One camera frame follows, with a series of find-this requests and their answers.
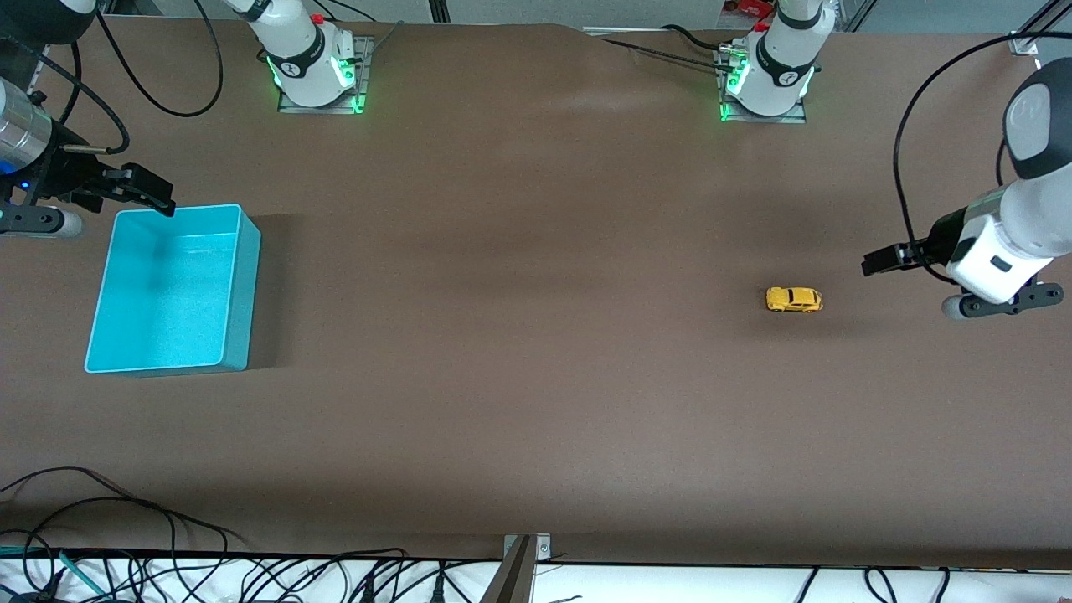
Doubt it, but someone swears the cyan plastic storage bin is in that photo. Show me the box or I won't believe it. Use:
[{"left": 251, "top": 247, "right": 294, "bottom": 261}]
[{"left": 84, "top": 204, "right": 262, "bottom": 375}]

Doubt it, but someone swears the yellow beetle toy car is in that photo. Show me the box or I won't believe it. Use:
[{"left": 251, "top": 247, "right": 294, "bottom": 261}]
[{"left": 765, "top": 286, "right": 824, "bottom": 314}]

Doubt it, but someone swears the thin black right gripper cable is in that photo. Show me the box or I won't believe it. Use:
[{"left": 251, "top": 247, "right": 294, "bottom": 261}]
[{"left": 0, "top": 33, "right": 132, "bottom": 156}]

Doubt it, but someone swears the black looping right arm cable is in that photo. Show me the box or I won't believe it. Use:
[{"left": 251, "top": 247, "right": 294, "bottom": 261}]
[{"left": 96, "top": 0, "right": 224, "bottom": 118}]

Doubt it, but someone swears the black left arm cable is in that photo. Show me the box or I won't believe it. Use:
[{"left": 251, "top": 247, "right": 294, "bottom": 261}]
[{"left": 893, "top": 32, "right": 1072, "bottom": 269}]

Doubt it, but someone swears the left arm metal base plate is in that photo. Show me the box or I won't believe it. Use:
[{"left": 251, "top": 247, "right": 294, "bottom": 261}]
[{"left": 714, "top": 46, "right": 809, "bottom": 125}]

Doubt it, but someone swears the aluminium frame profile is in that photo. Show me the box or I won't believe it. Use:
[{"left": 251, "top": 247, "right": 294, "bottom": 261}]
[{"left": 1009, "top": 0, "right": 1072, "bottom": 56}]

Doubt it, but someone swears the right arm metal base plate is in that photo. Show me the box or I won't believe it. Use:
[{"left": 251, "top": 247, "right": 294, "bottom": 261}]
[{"left": 276, "top": 35, "right": 374, "bottom": 116}]

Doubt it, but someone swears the long black table cable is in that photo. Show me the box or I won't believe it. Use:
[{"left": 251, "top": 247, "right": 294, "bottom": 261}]
[
  {"left": 0, "top": 466, "right": 135, "bottom": 503},
  {"left": 0, "top": 496, "right": 250, "bottom": 555}
]

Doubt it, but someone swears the thick black base cable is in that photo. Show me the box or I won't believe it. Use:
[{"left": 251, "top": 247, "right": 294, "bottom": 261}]
[{"left": 662, "top": 23, "right": 734, "bottom": 53}]

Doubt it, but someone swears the thin black base cable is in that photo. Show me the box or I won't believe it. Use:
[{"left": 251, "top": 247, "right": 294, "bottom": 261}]
[{"left": 599, "top": 37, "right": 723, "bottom": 70}]

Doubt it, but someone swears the teal cable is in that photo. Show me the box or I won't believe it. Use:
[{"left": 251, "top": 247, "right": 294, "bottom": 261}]
[{"left": 0, "top": 544, "right": 106, "bottom": 597}]

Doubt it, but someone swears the small metal table bracket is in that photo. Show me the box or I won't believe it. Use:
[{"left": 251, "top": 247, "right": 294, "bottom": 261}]
[{"left": 502, "top": 533, "right": 552, "bottom": 560}]

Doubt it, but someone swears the grey metal camera pole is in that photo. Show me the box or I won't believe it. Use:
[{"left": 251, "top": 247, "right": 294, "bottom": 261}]
[{"left": 480, "top": 536, "right": 537, "bottom": 603}]

